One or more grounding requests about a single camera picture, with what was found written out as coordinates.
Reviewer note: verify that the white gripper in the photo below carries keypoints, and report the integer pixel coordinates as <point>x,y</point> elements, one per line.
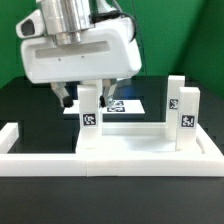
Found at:
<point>107,50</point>

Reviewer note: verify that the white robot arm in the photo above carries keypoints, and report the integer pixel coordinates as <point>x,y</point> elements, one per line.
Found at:
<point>78,40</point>

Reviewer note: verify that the white marker base plate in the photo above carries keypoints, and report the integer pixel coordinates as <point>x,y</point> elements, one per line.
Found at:
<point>119,107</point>

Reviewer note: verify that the white U-shaped obstacle frame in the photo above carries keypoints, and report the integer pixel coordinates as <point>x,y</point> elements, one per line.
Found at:
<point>206,160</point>

